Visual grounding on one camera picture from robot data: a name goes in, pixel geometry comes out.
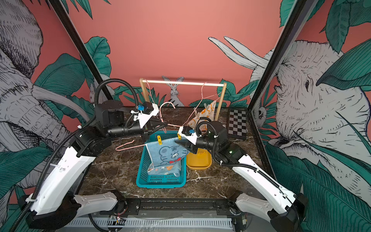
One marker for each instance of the cream orange towel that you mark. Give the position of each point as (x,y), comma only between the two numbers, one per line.
(207,112)

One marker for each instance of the blue dotted towel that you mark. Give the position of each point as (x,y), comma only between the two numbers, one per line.
(173,169)

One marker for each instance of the pink wire hanger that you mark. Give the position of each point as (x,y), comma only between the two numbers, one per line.
(146,93)

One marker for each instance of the dark blue towel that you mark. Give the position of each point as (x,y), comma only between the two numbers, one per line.
(168,153)

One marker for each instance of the teal plastic basket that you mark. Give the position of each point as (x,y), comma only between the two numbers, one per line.
(159,181)

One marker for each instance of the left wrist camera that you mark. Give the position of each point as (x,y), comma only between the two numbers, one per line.
(145,112)

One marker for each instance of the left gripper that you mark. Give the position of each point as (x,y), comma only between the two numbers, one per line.
(147,129)

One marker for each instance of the white slotted cable duct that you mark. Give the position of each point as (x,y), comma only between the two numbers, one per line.
(215,223)

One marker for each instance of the yellow plastic tray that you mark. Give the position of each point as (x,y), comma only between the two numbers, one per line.
(202,160)

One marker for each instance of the wooden clothes rack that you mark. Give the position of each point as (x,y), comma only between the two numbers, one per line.
(180,88)

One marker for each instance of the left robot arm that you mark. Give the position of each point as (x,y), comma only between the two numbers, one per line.
(52,205)

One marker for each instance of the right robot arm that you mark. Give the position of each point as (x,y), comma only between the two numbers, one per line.
(282,208)

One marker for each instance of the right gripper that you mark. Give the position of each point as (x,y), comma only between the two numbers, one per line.
(193,150)

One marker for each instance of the checkerboard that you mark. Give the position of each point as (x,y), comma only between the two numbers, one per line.
(237,123)

